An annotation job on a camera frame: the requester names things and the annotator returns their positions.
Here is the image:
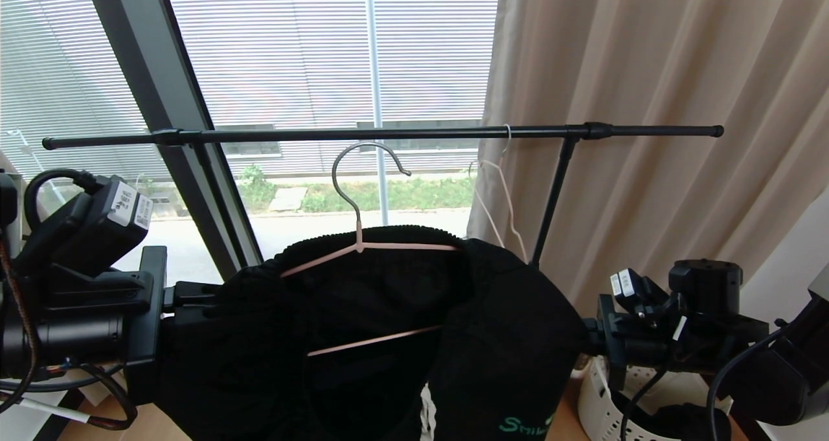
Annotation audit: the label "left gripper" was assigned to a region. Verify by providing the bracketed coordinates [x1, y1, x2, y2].
[0, 245, 221, 404]

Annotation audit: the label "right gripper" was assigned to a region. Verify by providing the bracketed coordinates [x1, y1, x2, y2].
[583, 294, 771, 390]

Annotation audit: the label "black shorts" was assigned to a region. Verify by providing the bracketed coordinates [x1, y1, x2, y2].
[155, 225, 587, 441]

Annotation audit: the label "pink clothes hanger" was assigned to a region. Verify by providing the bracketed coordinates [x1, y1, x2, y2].
[471, 123, 529, 264]
[280, 142, 462, 357]

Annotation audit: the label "white laundry basket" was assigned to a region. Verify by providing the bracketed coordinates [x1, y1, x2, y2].
[578, 354, 736, 441]

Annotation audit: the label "black clothes rack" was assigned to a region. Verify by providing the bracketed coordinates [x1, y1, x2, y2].
[41, 122, 725, 280]

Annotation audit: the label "black garment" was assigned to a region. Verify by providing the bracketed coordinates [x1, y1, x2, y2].
[609, 392, 733, 441]

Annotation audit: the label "window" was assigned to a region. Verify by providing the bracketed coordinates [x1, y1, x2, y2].
[0, 0, 503, 286]

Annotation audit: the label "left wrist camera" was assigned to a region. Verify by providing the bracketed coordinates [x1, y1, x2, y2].
[13, 174, 155, 281]

